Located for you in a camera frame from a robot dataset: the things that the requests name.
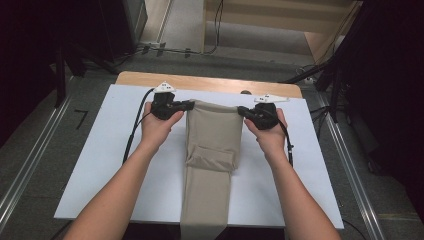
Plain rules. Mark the person's right hand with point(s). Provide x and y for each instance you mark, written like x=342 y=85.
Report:
x=271 y=138

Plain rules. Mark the dark cabinet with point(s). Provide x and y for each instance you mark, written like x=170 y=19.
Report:
x=120 y=26

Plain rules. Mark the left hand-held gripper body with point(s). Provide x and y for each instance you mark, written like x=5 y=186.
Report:
x=163 y=106

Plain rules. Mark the white table cover board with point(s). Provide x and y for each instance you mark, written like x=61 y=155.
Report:
x=100 y=166

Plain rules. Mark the light wooden cabinet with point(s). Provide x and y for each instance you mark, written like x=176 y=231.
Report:
x=266 y=16

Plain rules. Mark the black stand legs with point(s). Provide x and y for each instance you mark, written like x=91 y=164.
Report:
x=60 y=80
x=333 y=86

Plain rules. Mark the metal floor rail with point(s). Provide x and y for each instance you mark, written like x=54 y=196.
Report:
x=30 y=166
x=353 y=176

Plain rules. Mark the beige pants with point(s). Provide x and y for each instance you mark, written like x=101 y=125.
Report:
x=213 y=133

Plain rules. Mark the person's left hand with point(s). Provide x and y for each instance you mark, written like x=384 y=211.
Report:
x=156 y=130

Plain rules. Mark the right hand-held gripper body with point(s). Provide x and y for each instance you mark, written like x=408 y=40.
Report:
x=265 y=116

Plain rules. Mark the floor power strip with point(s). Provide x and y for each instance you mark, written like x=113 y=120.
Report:
x=153 y=46

